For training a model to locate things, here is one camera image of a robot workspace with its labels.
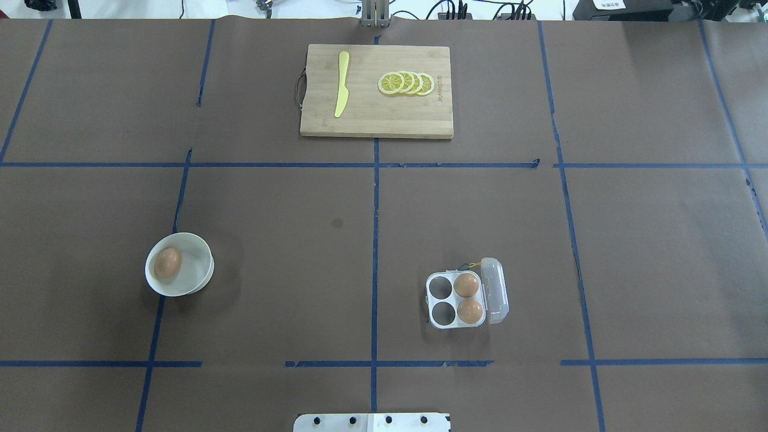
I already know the brown egg from bowl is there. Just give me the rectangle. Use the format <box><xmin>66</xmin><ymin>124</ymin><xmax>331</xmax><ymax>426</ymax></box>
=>
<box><xmin>154</xmin><ymin>247</ymin><xmax>183</xmax><ymax>279</ymax></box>

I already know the brown egg in box far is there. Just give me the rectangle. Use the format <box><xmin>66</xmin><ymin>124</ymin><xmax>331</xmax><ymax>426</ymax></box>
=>
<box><xmin>453</xmin><ymin>272</ymin><xmax>481</xmax><ymax>298</ymax></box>

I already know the brown egg in box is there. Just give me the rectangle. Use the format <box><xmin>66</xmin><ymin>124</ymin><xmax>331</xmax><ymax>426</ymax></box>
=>
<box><xmin>453</xmin><ymin>272</ymin><xmax>481</xmax><ymax>298</ymax></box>
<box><xmin>457</xmin><ymin>299</ymin><xmax>484</xmax><ymax>325</ymax></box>

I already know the clear plastic egg box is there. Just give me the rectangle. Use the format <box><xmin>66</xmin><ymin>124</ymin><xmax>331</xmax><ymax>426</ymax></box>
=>
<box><xmin>425</xmin><ymin>257</ymin><xmax>510</xmax><ymax>330</ymax></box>

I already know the brown egg in box near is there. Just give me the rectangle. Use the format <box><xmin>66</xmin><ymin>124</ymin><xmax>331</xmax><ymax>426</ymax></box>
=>
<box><xmin>457</xmin><ymin>299</ymin><xmax>484</xmax><ymax>325</ymax></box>

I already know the wooden cutting board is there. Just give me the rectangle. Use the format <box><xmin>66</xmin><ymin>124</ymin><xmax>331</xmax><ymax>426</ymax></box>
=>
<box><xmin>300</xmin><ymin>44</ymin><xmax>454</xmax><ymax>139</ymax></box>

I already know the yellow plastic knife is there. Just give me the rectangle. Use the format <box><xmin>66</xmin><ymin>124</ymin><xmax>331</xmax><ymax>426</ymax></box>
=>
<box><xmin>334</xmin><ymin>51</ymin><xmax>350</xmax><ymax>118</ymax></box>

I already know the lemon slice farthest from knife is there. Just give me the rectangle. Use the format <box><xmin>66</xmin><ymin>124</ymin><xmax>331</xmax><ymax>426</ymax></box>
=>
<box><xmin>415</xmin><ymin>72</ymin><xmax>434</xmax><ymax>96</ymax></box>

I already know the white bowl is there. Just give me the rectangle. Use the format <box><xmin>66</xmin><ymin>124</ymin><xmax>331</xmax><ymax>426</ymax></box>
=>
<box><xmin>145</xmin><ymin>232</ymin><xmax>215</xmax><ymax>297</ymax></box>

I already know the aluminium frame post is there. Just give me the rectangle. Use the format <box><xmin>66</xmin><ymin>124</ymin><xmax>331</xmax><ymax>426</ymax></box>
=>
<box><xmin>361</xmin><ymin>0</ymin><xmax>391</xmax><ymax>28</ymax></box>

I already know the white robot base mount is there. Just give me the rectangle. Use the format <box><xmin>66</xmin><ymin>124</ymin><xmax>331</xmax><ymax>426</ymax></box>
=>
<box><xmin>293</xmin><ymin>412</ymin><xmax>452</xmax><ymax>431</ymax></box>

